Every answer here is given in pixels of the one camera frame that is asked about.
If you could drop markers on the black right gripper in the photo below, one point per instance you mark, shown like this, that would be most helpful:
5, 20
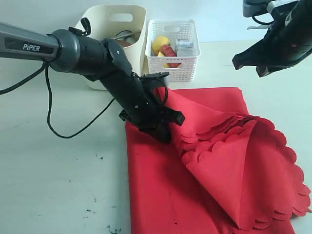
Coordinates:
286, 43

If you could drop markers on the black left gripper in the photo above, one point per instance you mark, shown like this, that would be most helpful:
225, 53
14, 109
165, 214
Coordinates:
143, 108

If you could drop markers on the yellow cheese wedge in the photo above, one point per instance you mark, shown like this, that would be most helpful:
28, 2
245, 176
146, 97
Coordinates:
166, 65

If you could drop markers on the red sausage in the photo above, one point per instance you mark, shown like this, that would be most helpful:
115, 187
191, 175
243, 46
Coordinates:
168, 51

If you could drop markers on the red tablecloth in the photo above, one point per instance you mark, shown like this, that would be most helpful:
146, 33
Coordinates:
225, 171

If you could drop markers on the blue white milk carton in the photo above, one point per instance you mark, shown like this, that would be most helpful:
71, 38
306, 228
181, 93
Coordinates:
184, 47

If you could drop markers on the yellow lemon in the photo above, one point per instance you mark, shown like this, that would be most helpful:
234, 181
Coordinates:
158, 43

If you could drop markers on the brown clay plate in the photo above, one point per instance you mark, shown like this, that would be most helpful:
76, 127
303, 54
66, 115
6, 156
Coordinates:
123, 43

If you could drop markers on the stainless steel cup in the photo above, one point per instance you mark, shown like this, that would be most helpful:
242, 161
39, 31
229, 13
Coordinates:
130, 40

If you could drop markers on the metal table knife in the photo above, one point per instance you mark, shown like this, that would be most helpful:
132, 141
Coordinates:
127, 34

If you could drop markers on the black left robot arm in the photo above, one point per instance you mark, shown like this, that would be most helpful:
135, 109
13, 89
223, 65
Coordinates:
73, 51

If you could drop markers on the white perforated plastic basket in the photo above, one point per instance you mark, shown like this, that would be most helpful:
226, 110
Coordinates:
173, 29

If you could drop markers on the cream plastic tub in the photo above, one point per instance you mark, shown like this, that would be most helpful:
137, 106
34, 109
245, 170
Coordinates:
109, 20

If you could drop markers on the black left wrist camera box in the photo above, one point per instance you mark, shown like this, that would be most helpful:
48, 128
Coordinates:
154, 81

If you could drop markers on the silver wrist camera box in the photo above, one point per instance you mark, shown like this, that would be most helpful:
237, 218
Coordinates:
260, 7

